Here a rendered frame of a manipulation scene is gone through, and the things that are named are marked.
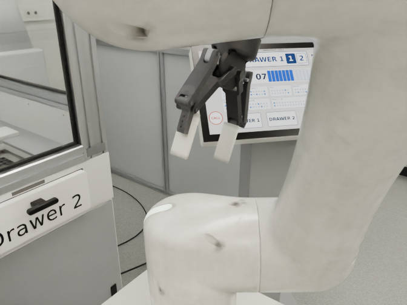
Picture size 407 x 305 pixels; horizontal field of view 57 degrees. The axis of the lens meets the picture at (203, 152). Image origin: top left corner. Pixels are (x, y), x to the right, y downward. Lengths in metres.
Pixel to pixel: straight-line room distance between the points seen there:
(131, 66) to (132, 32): 2.39
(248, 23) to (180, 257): 0.34
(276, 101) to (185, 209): 0.70
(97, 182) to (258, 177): 0.53
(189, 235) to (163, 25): 0.32
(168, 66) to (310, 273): 1.98
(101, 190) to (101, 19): 0.90
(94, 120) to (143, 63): 1.53
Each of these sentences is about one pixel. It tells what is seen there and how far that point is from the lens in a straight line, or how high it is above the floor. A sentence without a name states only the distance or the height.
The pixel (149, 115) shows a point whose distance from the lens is 2.57.
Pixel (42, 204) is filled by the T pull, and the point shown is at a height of 0.91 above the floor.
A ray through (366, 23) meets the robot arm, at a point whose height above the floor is 1.34.
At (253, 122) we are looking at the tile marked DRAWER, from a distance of 1.10.
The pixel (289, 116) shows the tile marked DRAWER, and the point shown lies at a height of 1.01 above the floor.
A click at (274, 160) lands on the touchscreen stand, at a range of 1.26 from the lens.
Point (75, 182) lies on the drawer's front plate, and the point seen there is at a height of 0.91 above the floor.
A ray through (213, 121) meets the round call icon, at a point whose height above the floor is 1.01.
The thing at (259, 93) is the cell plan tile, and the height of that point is 1.07.
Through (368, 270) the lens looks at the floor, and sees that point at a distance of 2.23.
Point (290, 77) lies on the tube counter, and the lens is 1.20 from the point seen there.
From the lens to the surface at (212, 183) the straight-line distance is 2.38.
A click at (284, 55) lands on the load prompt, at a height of 1.16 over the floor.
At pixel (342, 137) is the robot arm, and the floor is 1.25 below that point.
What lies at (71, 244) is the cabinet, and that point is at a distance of 1.09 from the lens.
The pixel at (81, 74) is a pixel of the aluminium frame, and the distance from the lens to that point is 0.96.
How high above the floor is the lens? 1.36
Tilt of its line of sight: 24 degrees down
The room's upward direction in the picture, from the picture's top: straight up
